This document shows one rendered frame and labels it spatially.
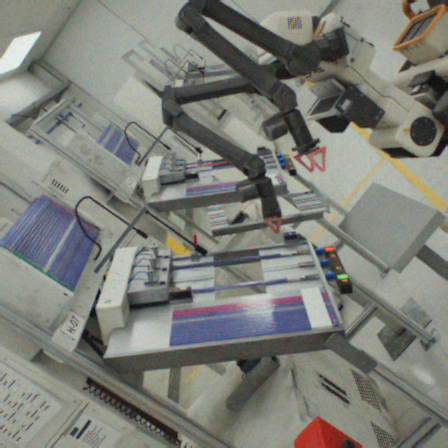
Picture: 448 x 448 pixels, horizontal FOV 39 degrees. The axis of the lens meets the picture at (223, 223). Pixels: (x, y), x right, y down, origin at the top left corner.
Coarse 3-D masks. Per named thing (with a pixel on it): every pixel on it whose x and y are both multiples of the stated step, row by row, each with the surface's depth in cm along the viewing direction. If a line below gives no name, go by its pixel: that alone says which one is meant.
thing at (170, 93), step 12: (204, 84) 231; (216, 84) 231; (228, 84) 232; (240, 84) 232; (168, 96) 226; (180, 96) 228; (192, 96) 229; (204, 96) 231; (216, 96) 233; (168, 120) 226
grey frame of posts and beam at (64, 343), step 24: (24, 192) 238; (96, 264) 223; (96, 288) 210; (360, 288) 256; (0, 312) 173; (24, 336) 176; (48, 336) 176; (432, 336) 264; (96, 360) 183; (120, 384) 182; (384, 384) 184; (408, 384) 186; (144, 408) 185; (168, 408) 188; (432, 408) 187; (192, 432) 188
